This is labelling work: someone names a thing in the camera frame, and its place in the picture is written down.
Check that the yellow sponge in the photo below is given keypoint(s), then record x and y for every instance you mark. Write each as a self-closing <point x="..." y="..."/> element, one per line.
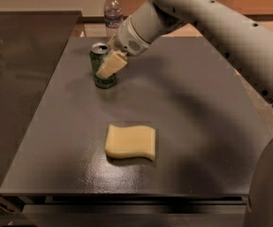
<point x="131" y="142"/>

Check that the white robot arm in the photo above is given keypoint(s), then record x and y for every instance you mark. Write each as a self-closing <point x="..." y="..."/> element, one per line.
<point x="246" y="45"/>

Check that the clear plastic water bottle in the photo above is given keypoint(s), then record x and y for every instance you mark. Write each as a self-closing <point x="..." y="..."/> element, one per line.
<point x="113" y="16"/>

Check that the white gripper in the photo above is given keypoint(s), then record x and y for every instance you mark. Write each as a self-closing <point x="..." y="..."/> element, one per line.
<point x="128" y="38"/>

